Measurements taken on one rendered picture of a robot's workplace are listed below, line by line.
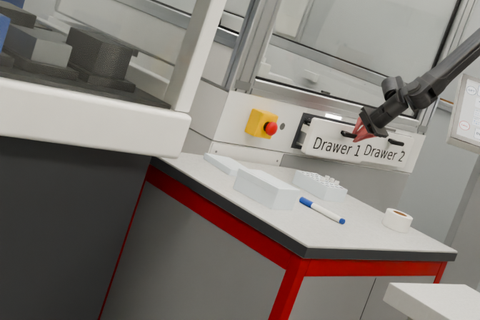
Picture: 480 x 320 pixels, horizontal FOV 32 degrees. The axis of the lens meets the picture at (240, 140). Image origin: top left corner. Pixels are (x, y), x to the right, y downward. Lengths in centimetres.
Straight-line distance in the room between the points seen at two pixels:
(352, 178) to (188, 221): 96
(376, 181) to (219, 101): 84
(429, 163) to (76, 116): 293
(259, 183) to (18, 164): 55
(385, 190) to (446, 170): 136
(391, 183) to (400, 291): 136
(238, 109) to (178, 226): 45
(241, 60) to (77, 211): 67
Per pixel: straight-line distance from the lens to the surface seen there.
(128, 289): 211
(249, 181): 193
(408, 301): 165
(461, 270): 343
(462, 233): 339
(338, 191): 223
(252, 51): 226
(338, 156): 259
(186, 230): 196
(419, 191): 438
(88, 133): 169
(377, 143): 280
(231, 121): 228
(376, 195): 294
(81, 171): 180
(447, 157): 431
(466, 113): 328
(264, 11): 225
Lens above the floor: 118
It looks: 9 degrees down
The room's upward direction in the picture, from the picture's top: 19 degrees clockwise
